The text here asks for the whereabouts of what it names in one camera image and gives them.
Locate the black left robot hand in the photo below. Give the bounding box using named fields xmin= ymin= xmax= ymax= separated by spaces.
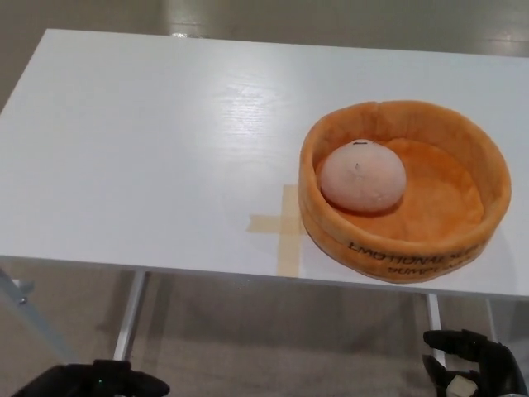
xmin=15 ymin=359 xmax=171 ymax=397

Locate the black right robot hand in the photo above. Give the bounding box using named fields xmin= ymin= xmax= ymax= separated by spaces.
xmin=421 ymin=328 xmax=529 ymax=397

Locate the pink round plush toy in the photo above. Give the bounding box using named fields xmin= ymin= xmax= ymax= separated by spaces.
xmin=320 ymin=140 xmax=407 ymax=213

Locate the orange plush round basket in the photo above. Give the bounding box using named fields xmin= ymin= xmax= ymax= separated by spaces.
xmin=297 ymin=98 xmax=513 ymax=285

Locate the white metal table leg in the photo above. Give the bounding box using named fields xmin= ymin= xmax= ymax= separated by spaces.
xmin=112 ymin=270 xmax=149 ymax=360
xmin=425 ymin=292 xmax=450 ymax=361

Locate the beige tape cross marker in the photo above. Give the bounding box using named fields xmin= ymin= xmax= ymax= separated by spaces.
xmin=249 ymin=184 xmax=306 ymax=276

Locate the white metal frame strut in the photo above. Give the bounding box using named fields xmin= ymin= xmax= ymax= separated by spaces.
xmin=0 ymin=267 xmax=79 ymax=365

